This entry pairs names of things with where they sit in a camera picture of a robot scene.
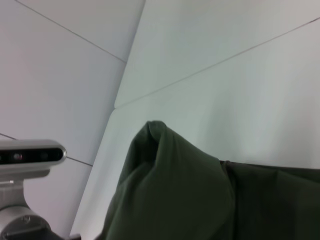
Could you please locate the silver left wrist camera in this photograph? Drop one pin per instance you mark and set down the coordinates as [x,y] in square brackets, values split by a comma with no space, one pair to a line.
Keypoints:
[30,155]

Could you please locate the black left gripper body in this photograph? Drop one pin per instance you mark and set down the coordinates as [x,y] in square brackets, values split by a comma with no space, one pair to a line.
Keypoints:
[75,237]

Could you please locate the dark green FREE t-shirt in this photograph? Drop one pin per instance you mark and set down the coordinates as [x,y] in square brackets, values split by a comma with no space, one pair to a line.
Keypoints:
[200,195]

